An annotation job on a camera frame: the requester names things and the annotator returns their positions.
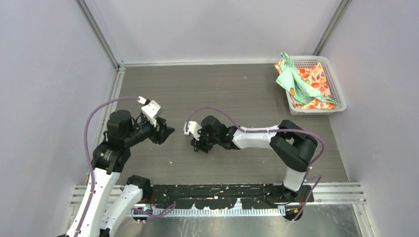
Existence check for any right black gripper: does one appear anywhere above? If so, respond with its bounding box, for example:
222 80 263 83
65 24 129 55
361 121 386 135
191 126 220 153

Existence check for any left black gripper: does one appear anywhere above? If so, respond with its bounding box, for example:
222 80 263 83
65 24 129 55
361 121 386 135
124 115 174 147

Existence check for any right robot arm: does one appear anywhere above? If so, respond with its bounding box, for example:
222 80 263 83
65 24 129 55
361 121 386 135
183 115 318 203

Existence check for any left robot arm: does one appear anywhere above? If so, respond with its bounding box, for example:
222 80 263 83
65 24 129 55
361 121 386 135
64 110 175 237

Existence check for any green cloth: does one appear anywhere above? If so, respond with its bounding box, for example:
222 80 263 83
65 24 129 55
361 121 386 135
275 51 340 107

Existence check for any white plastic basket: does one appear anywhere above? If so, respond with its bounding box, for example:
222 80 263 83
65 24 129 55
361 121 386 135
275 52 346 116

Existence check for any orange patterned cloth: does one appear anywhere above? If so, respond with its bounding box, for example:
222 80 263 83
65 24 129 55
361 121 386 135
274 57 335 110

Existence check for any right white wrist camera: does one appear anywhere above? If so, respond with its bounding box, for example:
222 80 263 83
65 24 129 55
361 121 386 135
183 121 202 141

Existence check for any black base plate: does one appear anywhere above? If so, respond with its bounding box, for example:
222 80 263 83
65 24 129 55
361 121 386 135
137 184 314 210

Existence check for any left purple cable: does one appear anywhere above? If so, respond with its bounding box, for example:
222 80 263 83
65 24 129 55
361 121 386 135
73 96 177 237

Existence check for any white slotted cable duct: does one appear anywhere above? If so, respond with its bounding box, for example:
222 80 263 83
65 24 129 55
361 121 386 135
130 206 286 217

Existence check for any aluminium rail frame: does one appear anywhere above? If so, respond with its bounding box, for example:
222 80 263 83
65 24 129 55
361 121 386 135
70 183 367 207

